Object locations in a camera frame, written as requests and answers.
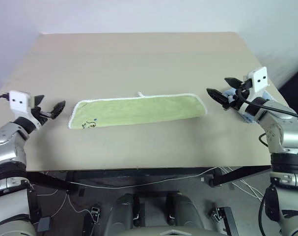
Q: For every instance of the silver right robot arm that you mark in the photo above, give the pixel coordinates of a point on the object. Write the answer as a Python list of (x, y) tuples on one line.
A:
[(286, 132)]

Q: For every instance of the dark grey rounded robot leg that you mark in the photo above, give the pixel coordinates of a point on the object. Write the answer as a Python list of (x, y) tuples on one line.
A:
[(123, 214), (185, 214)]

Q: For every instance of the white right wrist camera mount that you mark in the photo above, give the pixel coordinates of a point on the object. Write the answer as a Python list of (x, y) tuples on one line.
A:
[(259, 78)]

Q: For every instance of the small dark grey box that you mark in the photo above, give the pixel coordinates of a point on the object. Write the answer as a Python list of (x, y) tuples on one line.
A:
[(45, 223)]

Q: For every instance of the black metal stand leg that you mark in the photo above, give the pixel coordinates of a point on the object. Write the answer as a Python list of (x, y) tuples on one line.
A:
[(231, 221)]

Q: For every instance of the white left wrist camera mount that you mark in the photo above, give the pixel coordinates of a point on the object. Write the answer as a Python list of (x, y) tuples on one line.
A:
[(19, 102)]

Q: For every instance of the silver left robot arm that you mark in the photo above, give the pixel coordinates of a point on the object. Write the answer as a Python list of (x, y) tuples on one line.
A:
[(6, 152)]

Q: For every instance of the green towel with white trim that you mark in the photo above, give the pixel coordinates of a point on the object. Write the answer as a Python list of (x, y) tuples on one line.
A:
[(139, 110)]

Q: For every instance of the black metal clamp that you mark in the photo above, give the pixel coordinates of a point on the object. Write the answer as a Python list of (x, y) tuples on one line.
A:
[(217, 214), (95, 212)]

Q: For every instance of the black metal table frame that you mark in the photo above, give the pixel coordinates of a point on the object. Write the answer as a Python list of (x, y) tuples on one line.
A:
[(139, 173)]

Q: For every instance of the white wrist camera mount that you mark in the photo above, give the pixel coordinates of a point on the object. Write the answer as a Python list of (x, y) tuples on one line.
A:
[(19, 102), (259, 78)]

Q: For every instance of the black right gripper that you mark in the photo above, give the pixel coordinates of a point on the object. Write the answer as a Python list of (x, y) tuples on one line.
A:
[(243, 91)]

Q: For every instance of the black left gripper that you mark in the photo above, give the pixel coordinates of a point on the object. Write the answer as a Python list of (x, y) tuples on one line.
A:
[(39, 118)]

